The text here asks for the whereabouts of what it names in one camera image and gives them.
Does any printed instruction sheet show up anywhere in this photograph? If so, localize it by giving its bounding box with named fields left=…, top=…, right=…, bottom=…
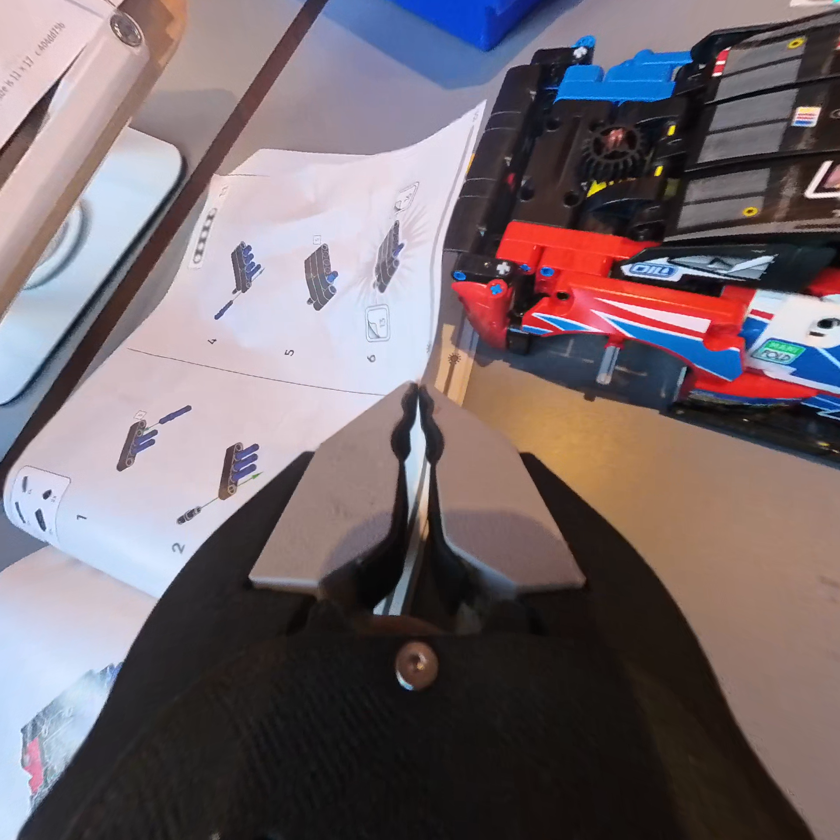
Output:
left=0, top=0, right=122, bottom=148

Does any toy brick race car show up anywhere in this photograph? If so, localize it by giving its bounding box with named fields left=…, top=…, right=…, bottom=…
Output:
left=449, top=12, right=840, bottom=457

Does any grey desk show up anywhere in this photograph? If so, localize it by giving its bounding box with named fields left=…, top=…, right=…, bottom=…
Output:
left=0, top=0, right=840, bottom=840
left=0, top=0, right=309, bottom=460

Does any blue plastic bin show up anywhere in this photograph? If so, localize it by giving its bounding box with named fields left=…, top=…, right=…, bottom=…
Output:
left=387, top=0, right=581, bottom=52

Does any instruction booklet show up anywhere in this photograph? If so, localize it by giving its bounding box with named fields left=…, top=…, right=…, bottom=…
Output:
left=0, top=100, right=488, bottom=821

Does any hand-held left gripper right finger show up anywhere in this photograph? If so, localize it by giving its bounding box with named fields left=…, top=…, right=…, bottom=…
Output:
left=417, top=384, right=586, bottom=601

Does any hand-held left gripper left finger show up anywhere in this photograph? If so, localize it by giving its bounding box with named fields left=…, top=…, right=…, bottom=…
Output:
left=248, top=381, right=420, bottom=608

